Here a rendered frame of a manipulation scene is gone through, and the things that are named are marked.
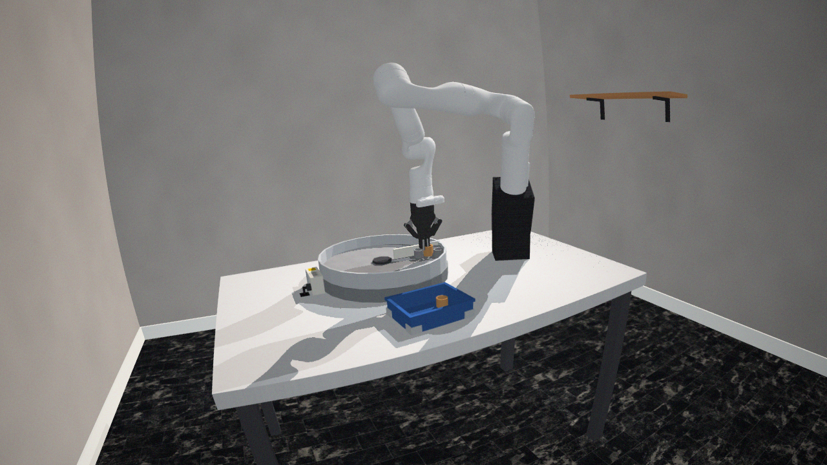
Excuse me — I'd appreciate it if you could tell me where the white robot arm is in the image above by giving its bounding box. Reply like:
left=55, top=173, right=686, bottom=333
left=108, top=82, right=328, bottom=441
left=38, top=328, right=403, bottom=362
left=373, top=63, right=534, bottom=207

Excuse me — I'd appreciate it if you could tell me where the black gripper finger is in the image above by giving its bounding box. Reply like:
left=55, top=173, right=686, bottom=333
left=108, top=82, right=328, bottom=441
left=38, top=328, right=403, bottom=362
left=424, top=217, right=442, bottom=247
left=404, top=219, right=425, bottom=251

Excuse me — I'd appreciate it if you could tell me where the blue open-top crate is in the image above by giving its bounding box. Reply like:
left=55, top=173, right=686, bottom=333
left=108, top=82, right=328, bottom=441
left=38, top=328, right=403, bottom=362
left=384, top=282, right=476, bottom=335

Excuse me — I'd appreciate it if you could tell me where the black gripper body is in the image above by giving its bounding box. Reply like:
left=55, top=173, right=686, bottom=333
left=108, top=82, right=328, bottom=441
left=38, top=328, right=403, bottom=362
left=410, top=203, right=435, bottom=229

